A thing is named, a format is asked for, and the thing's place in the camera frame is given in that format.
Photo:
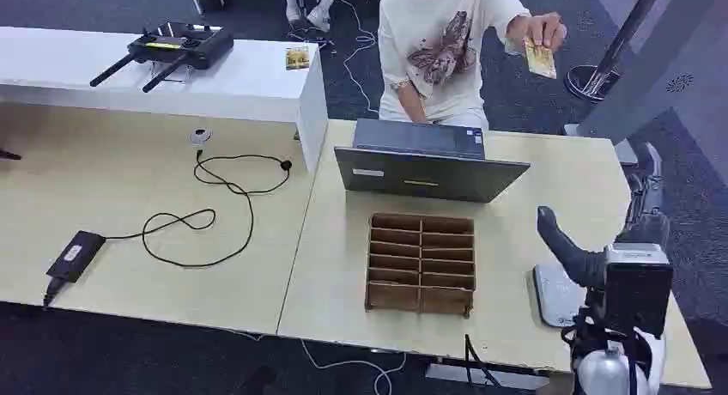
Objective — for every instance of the person's left hand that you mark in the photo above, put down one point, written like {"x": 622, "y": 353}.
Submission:
{"x": 544, "y": 27}

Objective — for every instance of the white desk shelf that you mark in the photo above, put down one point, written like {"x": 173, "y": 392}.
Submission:
{"x": 239, "y": 88}

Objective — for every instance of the black object at desk edge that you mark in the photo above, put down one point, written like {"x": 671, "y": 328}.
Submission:
{"x": 8, "y": 154}

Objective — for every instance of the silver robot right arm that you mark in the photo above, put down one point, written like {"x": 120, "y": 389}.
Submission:
{"x": 606, "y": 375}

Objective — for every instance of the grey card reader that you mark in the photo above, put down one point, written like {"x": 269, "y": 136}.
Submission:
{"x": 554, "y": 298}

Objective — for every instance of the chrome stanchion post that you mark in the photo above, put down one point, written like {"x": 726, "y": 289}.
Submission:
{"x": 620, "y": 40}

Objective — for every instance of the clear acrylic stand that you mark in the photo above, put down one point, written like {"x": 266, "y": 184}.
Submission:
{"x": 177, "y": 74}

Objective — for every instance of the yellow printed card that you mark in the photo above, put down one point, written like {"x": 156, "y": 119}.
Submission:
{"x": 541, "y": 61}
{"x": 297, "y": 58}

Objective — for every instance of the wooden slotted card box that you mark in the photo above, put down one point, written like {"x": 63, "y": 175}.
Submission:
{"x": 421, "y": 301}

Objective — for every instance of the grey laptop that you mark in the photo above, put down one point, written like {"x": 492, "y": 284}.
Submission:
{"x": 426, "y": 173}

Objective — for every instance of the grey standing panel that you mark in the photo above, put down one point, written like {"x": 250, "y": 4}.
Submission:
{"x": 671, "y": 51}

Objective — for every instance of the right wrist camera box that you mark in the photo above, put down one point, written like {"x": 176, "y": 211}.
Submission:
{"x": 637, "y": 290}

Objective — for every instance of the black remote controller with antennas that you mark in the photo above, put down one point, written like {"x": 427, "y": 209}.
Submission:
{"x": 188, "y": 45}

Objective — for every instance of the black mains plug lead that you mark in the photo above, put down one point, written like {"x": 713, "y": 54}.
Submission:
{"x": 52, "y": 293}

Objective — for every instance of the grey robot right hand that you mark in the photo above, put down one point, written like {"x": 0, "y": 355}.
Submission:
{"x": 574, "y": 258}

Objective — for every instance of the person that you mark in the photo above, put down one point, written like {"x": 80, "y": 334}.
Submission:
{"x": 432, "y": 45}
{"x": 319, "y": 14}

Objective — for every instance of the small round white device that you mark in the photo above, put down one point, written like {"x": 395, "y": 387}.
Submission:
{"x": 200, "y": 135}

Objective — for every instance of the black power adapter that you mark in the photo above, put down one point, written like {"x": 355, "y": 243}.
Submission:
{"x": 75, "y": 256}

